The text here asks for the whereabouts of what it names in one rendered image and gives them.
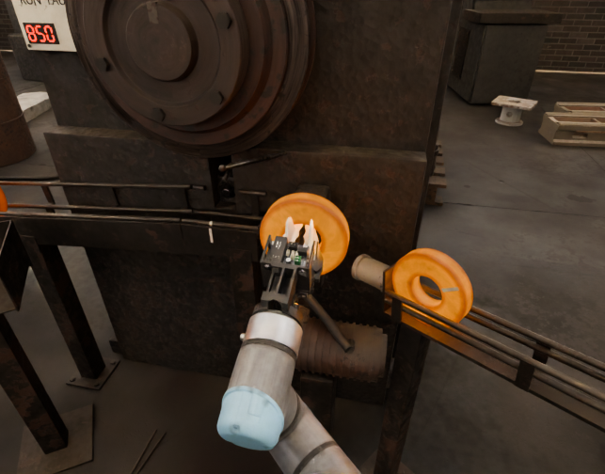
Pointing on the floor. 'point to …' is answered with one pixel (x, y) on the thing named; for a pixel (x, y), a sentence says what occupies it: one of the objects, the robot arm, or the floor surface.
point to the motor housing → (336, 363)
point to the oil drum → (3, 114)
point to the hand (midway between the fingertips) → (304, 227)
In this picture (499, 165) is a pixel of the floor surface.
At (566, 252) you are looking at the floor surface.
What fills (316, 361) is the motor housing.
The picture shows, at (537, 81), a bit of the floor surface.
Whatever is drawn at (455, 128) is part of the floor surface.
